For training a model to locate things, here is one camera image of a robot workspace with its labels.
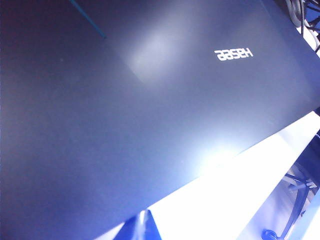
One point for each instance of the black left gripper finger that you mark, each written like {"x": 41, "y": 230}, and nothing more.
{"x": 142, "y": 227}

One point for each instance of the black Hasee laptop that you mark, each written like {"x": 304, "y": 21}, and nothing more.
{"x": 125, "y": 125}

